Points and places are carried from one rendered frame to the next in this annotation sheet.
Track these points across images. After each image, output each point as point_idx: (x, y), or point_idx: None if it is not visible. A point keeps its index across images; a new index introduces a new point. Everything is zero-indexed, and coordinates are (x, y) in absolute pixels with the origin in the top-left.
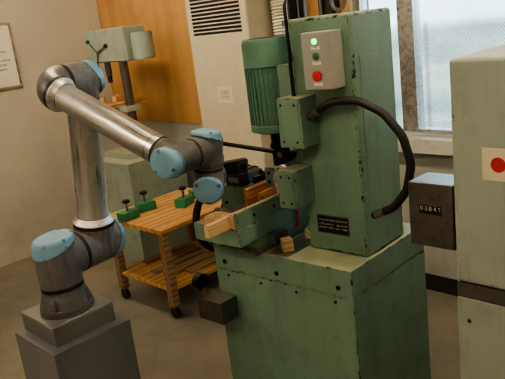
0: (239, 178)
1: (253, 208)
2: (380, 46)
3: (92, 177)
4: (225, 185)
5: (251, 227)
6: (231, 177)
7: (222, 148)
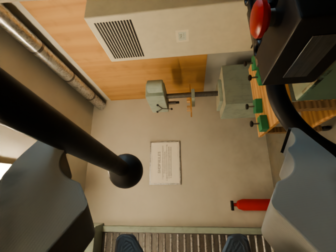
0: (320, 28)
1: None
2: None
3: None
4: (310, 84)
5: None
6: (293, 67)
7: (57, 187)
